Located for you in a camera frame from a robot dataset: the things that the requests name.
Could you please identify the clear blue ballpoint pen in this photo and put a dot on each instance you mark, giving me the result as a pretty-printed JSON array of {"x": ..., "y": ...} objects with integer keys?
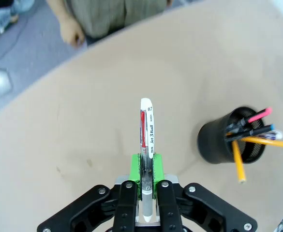
[{"x": 273, "y": 134}]

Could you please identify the short yellow pencil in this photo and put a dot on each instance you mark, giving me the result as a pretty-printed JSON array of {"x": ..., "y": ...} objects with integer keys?
[{"x": 239, "y": 162}]

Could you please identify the black pen with pink end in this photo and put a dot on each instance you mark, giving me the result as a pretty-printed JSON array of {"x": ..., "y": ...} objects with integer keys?
[{"x": 252, "y": 119}]

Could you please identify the black pen with blue cap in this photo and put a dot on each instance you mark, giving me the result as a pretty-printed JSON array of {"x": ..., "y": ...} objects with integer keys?
[{"x": 255, "y": 131}]

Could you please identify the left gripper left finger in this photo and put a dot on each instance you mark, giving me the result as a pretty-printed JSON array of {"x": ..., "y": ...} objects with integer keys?
[{"x": 122, "y": 207}]

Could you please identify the long yellow pencil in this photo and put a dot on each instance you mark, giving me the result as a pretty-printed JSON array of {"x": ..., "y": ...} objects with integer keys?
[{"x": 272, "y": 142}]

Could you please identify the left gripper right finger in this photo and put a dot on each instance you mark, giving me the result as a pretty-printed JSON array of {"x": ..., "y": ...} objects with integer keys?
[{"x": 170, "y": 207}]

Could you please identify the person's right hand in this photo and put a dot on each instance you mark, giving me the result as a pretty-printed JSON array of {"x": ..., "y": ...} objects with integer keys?
[{"x": 71, "y": 32}]

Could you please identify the white multicolour ballpoint pen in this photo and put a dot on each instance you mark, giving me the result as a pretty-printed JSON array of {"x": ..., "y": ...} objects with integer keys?
[{"x": 146, "y": 135}]

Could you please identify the person in olive shirt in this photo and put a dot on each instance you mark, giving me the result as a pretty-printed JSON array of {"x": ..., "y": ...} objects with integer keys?
[{"x": 112, "y": 17}]

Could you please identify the black mesh pen holder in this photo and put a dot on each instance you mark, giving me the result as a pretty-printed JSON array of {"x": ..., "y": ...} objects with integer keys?
[{"x": 213, "y": 140}]

